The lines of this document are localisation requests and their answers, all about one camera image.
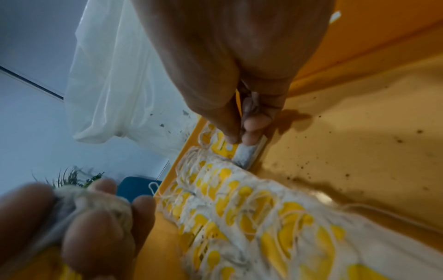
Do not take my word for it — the person's left hand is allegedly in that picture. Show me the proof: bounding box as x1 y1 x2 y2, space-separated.
0 178 156 280

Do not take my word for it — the person's right hand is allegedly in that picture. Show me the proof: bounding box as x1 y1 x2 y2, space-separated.
133 0 336 146

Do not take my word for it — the bunch of tea bags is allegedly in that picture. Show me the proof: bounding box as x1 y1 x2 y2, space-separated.
0 187 134 274

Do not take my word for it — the yellow tagged tea bag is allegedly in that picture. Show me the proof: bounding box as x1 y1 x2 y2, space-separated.
231 135 269 170

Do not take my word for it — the clear plastic bag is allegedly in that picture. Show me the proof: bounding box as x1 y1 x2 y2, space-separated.
64 0 202 157

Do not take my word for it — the yellow tray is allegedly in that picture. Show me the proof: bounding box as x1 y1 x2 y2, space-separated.
133 0 443 280

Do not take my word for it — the row of tea bags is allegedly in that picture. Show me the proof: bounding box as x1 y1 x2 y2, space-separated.
148 124 443 280

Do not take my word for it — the green leafy plant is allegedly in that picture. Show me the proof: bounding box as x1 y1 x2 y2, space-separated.
32 165 105 190

